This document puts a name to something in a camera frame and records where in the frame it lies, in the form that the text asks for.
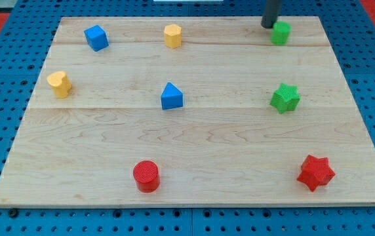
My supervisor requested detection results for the green cylinder block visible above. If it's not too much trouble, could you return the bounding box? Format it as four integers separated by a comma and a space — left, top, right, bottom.
270, 21, 291, 46

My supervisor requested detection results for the green star block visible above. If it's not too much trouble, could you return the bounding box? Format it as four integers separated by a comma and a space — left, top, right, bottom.
269, 83, 300, 114

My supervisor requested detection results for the red star block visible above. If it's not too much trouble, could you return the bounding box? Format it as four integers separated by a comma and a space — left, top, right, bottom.
297, 155, 336, 191

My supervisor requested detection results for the light wooden board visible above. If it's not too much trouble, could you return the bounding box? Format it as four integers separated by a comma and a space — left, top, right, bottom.
0, 16, 375, 208

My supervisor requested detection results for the blue triangle block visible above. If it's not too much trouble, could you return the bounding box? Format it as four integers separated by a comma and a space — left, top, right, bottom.
161, 82, 184, 110

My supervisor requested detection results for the red cylinder block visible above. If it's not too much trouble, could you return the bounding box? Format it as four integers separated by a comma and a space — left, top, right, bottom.
132, 160, 160, 193

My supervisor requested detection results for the yellow hexagon block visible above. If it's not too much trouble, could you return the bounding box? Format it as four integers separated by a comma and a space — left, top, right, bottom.
163, 24, 182, 49

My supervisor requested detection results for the blue cube block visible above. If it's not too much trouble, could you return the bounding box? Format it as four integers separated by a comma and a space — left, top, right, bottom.
84, 25, 109, 52

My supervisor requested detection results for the yellow heart block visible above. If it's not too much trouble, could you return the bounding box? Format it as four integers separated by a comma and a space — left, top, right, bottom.
47, 71, 72, 98

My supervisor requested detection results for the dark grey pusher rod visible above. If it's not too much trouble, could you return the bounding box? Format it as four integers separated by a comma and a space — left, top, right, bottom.
261, 0, 283, 29

